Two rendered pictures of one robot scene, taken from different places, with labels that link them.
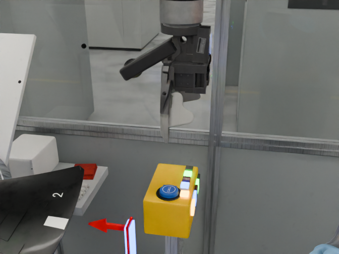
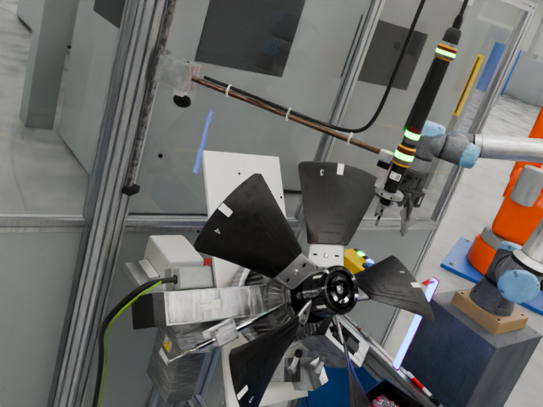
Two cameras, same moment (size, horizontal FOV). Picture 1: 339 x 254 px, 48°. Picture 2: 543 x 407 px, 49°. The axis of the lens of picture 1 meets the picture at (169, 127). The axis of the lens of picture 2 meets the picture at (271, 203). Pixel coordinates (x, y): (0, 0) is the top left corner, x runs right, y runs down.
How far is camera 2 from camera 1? 1.67 m
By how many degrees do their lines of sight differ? 46
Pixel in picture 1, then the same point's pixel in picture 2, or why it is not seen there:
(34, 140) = (174, 241)
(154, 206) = not seen: hidden behind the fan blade
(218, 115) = not seen: hidden behind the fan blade
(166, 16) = (419, 168)
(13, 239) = (412, 295)
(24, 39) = (273, 161)
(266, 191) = not seen: hidden behind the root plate
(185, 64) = (417, 192)
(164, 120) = (407, 224)
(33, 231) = (413, 291)
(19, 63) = (275, 182)
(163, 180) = (355, 260)
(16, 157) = (190, 260)
